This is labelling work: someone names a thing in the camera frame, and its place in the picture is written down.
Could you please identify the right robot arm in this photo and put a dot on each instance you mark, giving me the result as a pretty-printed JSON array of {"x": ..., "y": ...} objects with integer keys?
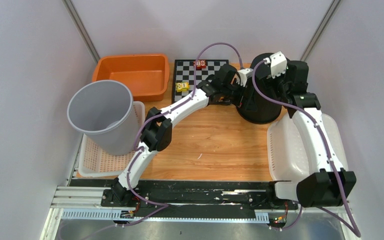
[{"x": 330, "y": 184}]

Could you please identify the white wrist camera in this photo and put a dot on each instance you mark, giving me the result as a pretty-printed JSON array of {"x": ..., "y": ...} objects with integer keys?
[
  {"x": 243, "y": 75},
  {"x": 277, "y": 63}
]

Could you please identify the grey bin black liner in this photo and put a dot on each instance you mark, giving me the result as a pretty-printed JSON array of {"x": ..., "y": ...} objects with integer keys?
[{"x": 104, "y": 111}]

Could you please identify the red toy block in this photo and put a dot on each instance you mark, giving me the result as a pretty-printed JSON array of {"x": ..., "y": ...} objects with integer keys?
[{"x": 200, "y": 64}]

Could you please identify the black white chessboard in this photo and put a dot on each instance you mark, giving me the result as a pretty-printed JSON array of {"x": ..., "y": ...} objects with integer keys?
[{"x": 183, "y": 72}]

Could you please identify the black ribbed bin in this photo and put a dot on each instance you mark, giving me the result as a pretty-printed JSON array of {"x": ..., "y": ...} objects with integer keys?
[{"x": 255, "y": 108}]

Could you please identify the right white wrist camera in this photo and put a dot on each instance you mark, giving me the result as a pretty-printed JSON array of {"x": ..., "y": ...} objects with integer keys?
[{"x": 277, "y": 63}]

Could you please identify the yellow toy block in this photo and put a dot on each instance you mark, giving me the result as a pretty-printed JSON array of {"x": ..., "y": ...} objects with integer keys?
[{"x": 182, "y": 87}]

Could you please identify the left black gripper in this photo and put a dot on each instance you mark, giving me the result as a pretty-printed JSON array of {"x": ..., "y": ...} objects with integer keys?
[{"x": 240, "y": 100}]

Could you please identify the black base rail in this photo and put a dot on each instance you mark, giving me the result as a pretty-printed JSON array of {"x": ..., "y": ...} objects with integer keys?
[{"x": 174, "y": 201}]

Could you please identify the aluminium frame post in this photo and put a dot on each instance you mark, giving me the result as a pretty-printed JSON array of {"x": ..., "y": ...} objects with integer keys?
[
  {"x": 330, "y": 12},
  {"x": 72, "y": 11}
]

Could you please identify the left aluminium frame post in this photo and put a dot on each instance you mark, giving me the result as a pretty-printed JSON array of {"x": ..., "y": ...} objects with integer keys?
[{"x": 72, "y": 11}]

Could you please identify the right aluminium frame post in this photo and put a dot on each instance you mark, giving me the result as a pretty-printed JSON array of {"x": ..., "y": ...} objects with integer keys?
[{"x": 330, "y": 12}]

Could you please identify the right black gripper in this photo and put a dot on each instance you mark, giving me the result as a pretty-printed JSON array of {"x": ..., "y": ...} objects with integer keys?
[{"x": 269, "y": 82}]

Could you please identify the large white plastic tub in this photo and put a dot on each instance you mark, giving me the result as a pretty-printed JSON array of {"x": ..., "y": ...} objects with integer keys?
[{"x": 287, "y": 156}]

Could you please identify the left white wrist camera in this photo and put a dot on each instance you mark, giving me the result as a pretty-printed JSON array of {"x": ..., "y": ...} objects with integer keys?
[{"x": 243, "y": 75}]

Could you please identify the orange plastic tub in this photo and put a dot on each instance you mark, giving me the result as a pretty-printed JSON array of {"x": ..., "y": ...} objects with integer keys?
[{"x": 145, "y": 75}]

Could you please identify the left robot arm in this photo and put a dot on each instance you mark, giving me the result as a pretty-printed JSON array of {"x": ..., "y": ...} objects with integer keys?
[{"x": 155, "y": 135}]

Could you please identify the white perforated basket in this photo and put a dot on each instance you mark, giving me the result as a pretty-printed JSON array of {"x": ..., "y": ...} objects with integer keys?
[{"x": 94, "y": 162}]

